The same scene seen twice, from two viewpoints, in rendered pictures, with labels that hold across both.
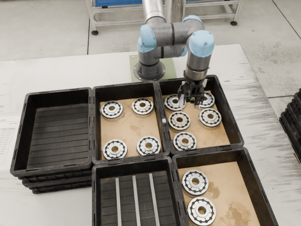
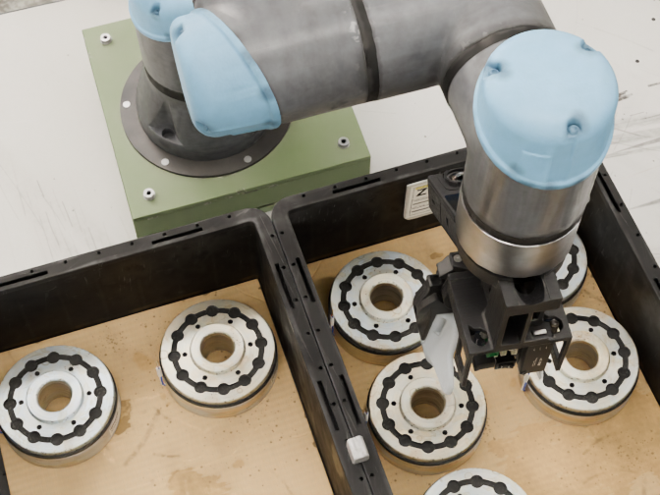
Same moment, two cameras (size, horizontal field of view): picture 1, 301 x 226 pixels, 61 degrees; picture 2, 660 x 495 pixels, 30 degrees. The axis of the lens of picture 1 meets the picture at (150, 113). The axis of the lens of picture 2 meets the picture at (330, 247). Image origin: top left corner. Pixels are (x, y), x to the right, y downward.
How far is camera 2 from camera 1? 0.27 m
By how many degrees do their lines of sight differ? 9
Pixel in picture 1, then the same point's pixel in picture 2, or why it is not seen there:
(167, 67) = not seen: hidden behind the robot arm
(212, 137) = (610, 467)
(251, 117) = not seen: outside the picture
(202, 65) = (560, 217)
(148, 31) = (226, 59)
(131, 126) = (181, 477)
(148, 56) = not seen: hidden behind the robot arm
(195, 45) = (519, 139)
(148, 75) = (212, 140)
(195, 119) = (502, 377)
